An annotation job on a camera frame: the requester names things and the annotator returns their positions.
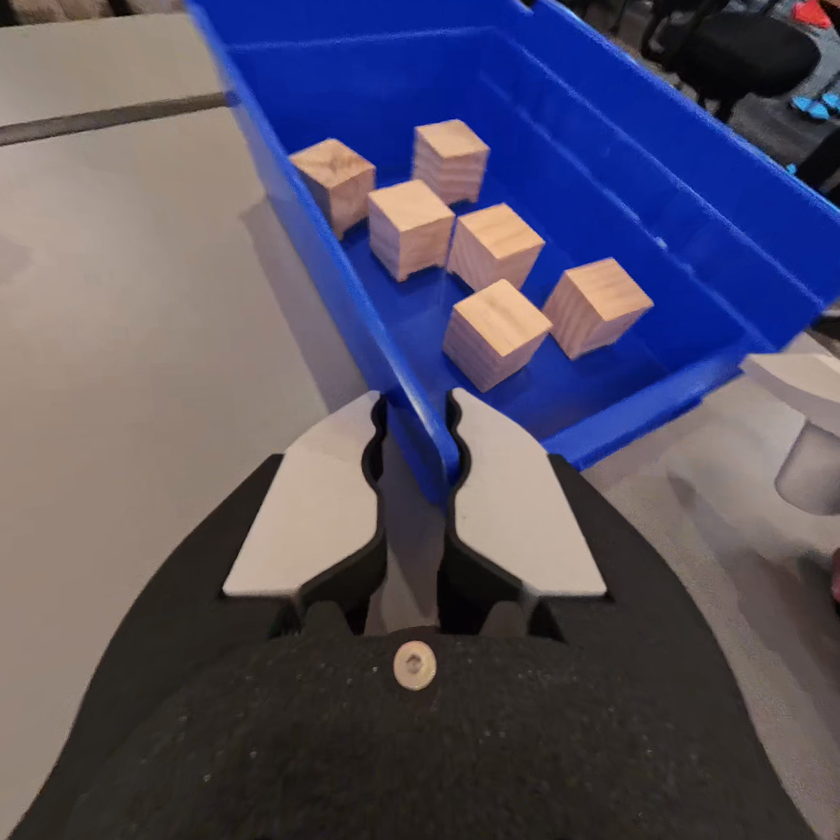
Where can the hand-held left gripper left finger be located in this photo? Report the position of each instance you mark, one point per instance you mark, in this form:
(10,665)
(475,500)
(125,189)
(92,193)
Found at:
(302,525)

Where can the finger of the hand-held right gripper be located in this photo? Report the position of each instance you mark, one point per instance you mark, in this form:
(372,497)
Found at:
(800,387)

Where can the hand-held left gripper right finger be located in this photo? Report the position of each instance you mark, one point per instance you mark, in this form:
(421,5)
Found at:
(518,525)

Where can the blue plastic bin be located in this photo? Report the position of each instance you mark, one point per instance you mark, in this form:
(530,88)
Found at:
(590,131)

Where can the grey desk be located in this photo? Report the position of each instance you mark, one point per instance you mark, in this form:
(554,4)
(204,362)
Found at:
(131,328)

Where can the person's right hand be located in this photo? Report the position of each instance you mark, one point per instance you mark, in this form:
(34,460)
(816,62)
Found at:
(835,581)

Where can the black office chair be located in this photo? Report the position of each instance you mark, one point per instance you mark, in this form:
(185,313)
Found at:
(741,52)

